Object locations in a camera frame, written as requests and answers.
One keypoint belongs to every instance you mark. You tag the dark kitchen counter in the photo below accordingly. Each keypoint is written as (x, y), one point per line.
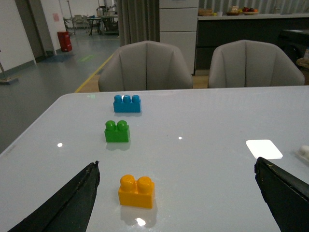
(214, 31)

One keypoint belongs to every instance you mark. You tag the red bin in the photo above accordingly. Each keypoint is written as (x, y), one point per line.
(64, 40)

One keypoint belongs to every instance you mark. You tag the grey curtain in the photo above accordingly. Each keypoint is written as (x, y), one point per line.
(138, 20)

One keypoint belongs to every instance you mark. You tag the wicker basket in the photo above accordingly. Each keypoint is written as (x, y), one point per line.
(205, 12)

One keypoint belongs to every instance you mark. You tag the left grey armchair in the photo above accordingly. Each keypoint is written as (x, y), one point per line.
(146, 65)

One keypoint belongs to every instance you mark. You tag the white studded base plate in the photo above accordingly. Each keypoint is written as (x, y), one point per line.
(303, 152)

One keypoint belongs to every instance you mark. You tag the yellow toy block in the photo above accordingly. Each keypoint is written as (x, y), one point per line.
(136, 193)

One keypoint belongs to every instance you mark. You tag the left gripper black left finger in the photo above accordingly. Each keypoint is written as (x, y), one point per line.
(69, 209)

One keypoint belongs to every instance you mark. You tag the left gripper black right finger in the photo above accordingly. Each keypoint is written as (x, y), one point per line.
(286, 196)

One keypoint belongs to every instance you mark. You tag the white drawer cabinet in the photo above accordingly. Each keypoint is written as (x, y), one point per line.
(178, 27)

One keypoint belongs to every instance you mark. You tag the grey armchair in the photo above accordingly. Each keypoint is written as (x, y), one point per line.
(146, 65)
(246, 63)

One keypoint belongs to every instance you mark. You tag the green toy block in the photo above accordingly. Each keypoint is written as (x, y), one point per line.
(117, 132)

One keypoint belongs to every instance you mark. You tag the fruit bowl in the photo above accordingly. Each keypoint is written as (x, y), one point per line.
(249, 11)

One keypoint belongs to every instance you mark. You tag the right grey armchair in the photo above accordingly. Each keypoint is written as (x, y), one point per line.
(246, 63)

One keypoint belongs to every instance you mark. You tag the blue toy block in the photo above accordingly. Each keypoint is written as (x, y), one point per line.
(127, 104)

